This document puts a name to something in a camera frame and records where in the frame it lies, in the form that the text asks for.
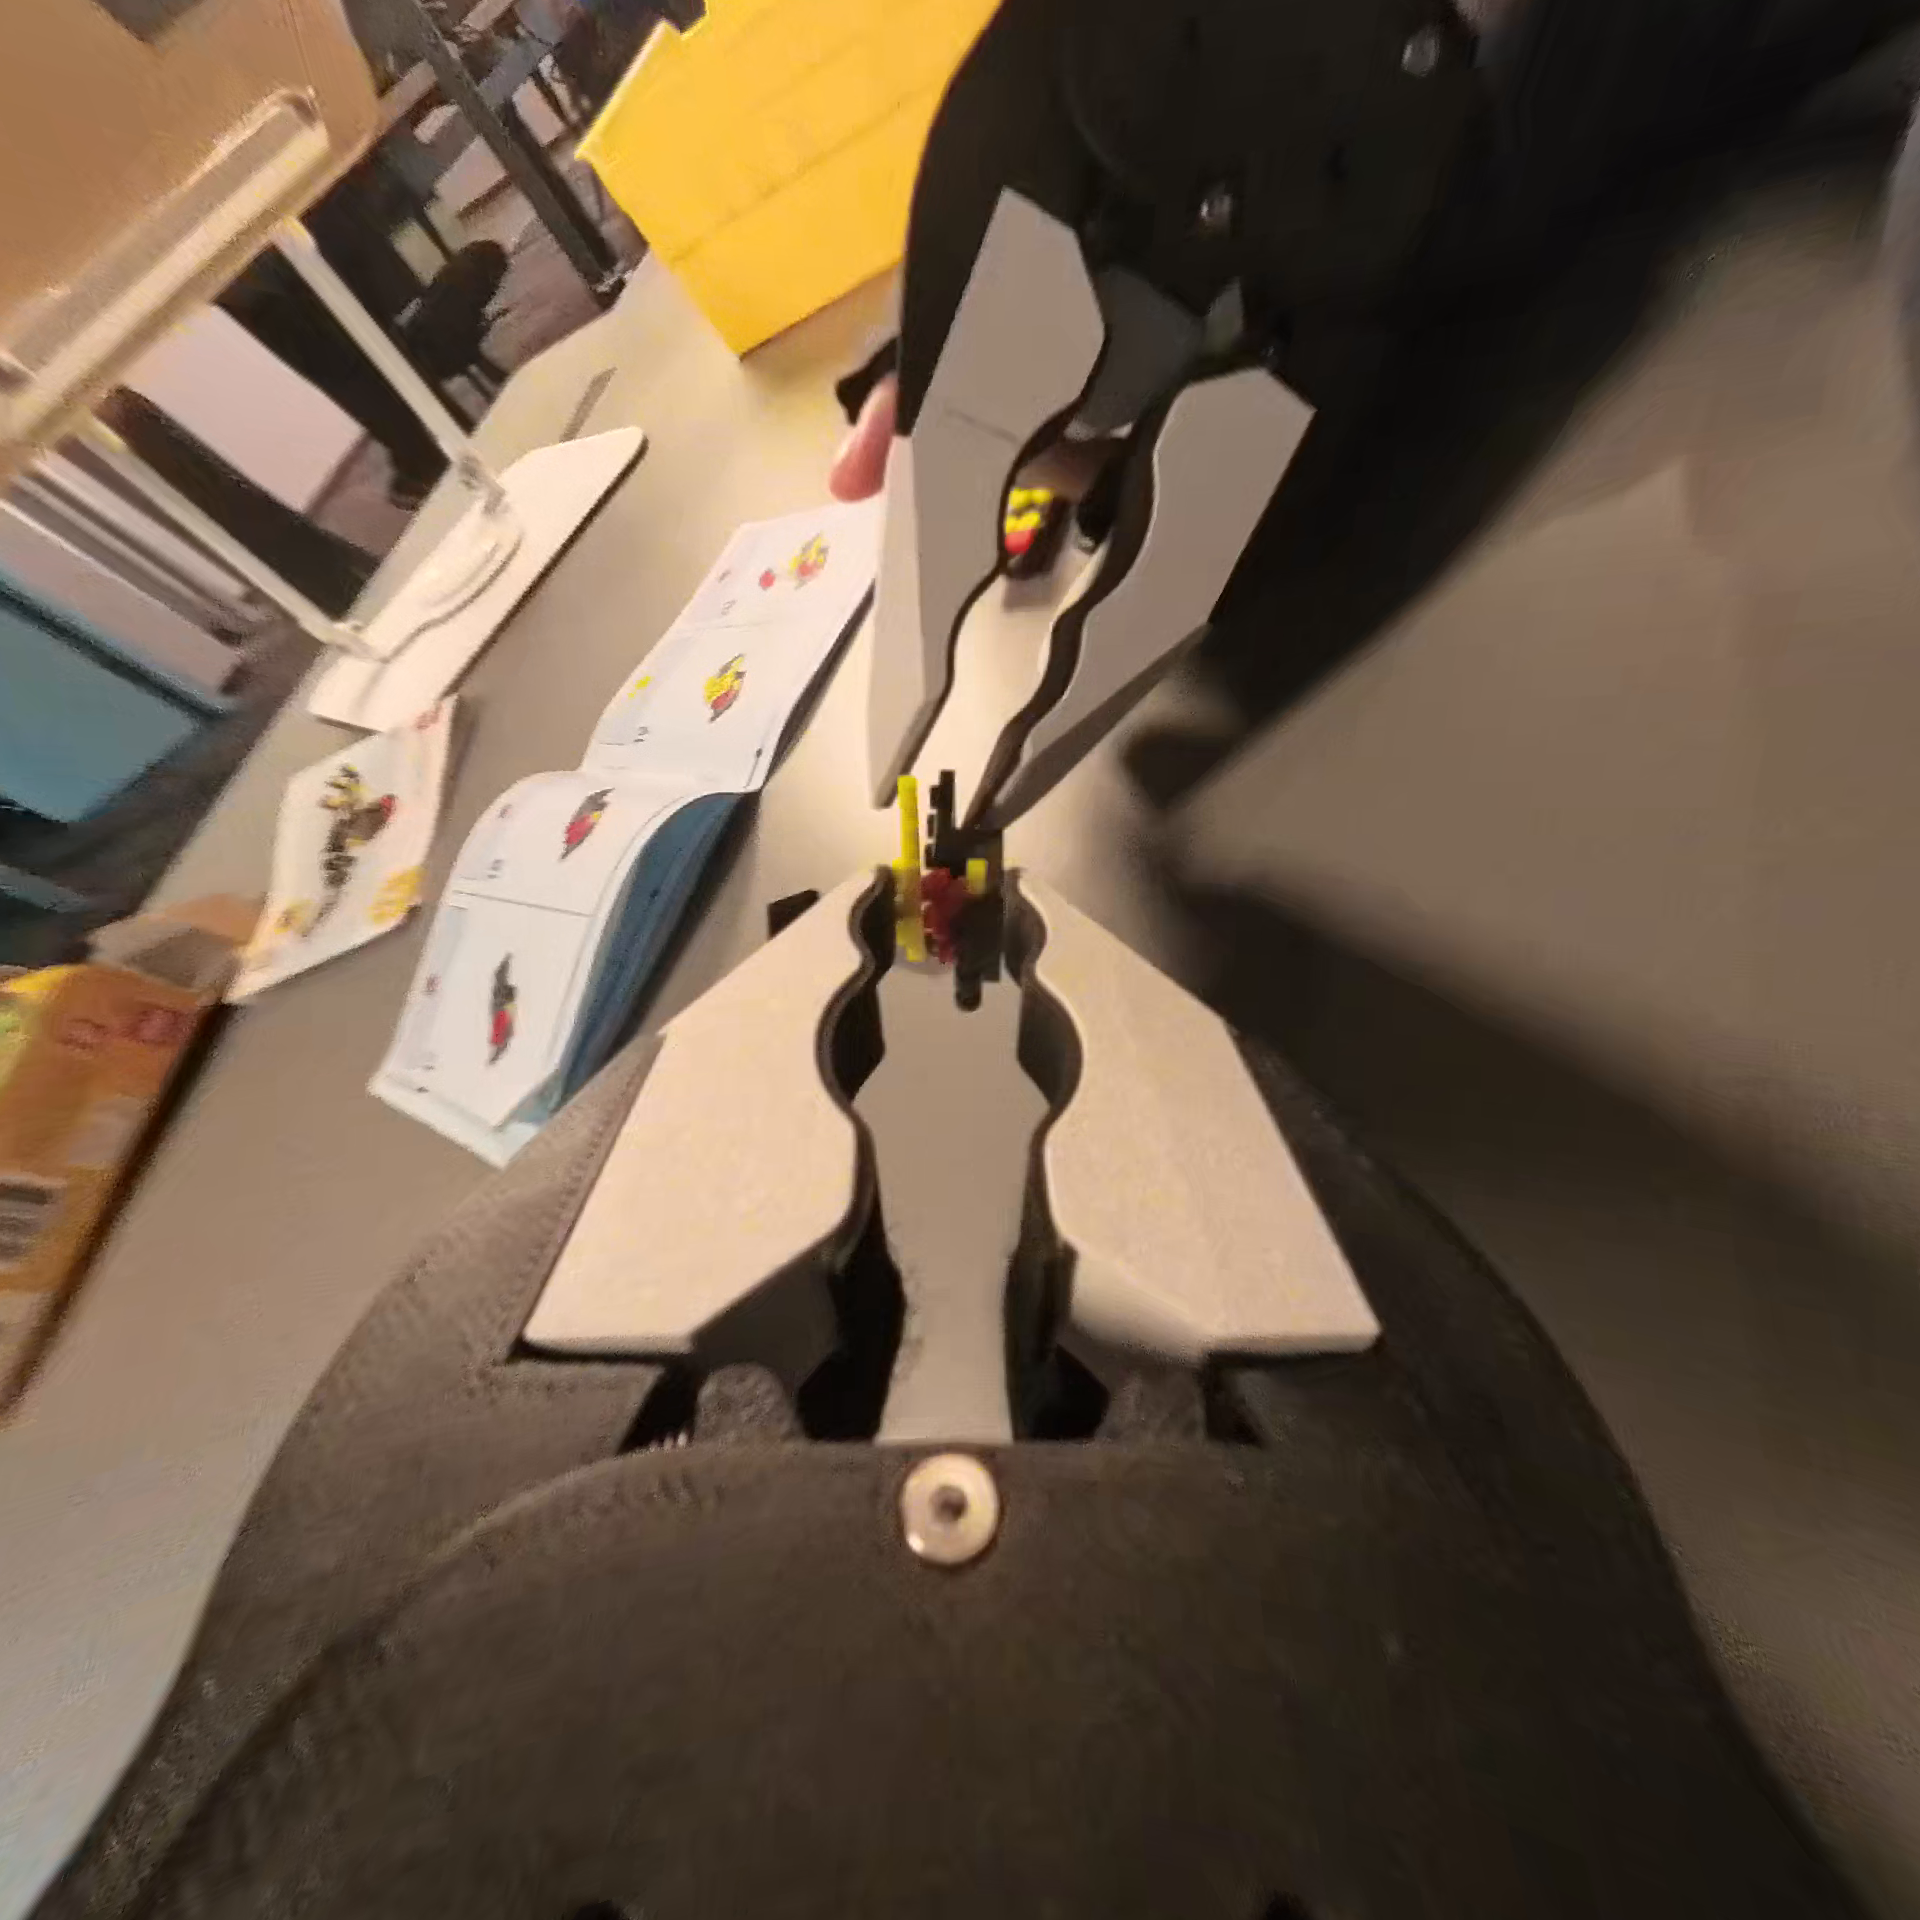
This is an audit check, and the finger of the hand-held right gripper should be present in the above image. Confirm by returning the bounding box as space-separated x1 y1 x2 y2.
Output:
984 360 1316 828
872 188 1113 811

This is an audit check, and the yellow plastic bin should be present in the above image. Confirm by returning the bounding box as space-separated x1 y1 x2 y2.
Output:
576 0 1011 360

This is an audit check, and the brown cardboard box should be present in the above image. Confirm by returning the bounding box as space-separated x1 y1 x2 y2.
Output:
0 0 380 308

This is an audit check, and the small yellow red lego assembly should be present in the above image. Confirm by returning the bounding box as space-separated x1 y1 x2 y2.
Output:
1000 478 1078 577

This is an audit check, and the clear acrylic stand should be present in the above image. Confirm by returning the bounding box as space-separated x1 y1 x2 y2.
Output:
0 86 524 666

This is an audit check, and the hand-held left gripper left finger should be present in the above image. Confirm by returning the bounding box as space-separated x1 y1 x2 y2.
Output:
524 866 886 1365

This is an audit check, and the person's right hand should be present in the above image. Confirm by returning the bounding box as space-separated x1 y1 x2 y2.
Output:
830 339 904 505

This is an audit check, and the yellow lego box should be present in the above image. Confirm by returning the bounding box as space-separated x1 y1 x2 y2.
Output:
0 896 266 1416

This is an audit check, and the lego instruction booklet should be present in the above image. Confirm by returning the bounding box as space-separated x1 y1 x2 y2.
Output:
369 496 890 1172

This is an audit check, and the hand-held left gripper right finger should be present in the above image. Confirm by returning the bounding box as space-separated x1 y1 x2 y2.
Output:
1018 873 1384 1365

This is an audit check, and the white stand base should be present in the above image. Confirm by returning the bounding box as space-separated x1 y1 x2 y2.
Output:
307 426 649 737

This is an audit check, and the black red yellow lego model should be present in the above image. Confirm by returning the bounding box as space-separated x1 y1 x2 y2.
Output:
891 770 1011 1013

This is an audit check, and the printed lego leaflet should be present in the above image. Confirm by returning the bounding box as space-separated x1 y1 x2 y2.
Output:
222 694 462 1008

